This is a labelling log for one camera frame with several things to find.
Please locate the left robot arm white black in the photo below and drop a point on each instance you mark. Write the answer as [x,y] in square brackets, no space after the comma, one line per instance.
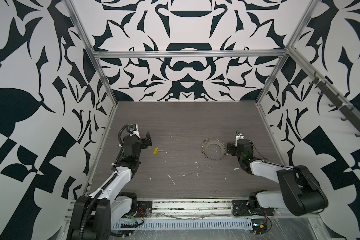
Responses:
[94,215]

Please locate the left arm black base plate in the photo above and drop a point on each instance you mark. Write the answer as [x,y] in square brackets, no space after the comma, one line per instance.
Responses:
[141,209]

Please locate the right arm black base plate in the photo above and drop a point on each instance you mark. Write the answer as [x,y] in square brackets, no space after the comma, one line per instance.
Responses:
[246,208]

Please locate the small circuit board with wires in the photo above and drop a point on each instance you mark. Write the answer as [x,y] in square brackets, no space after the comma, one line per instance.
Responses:
[261,226]

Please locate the black wall hook rack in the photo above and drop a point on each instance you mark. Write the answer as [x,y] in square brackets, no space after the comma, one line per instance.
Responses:
[338,101]

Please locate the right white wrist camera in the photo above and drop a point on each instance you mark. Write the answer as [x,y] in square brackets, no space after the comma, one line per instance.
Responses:
[238,136]

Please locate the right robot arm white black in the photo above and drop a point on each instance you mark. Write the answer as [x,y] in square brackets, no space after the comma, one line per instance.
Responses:
[300,193]

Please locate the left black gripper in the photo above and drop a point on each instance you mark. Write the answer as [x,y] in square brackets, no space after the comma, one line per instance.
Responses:
[143,143]

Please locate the metal disc with key rings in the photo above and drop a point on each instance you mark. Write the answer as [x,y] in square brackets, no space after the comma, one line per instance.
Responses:
[214,149]

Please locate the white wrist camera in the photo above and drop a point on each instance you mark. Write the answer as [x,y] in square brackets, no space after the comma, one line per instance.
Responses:
[238,136]
[133,130]

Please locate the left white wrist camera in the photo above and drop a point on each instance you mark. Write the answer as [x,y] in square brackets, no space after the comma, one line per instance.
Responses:
[133,130]

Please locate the white slotted cable duct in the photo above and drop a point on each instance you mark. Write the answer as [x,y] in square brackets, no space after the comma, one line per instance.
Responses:
[194,224]

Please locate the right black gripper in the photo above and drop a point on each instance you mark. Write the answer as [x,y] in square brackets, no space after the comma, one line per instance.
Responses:
[231,148]

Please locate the yellow key tag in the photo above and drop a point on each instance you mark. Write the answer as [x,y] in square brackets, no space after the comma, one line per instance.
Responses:
[155,150]

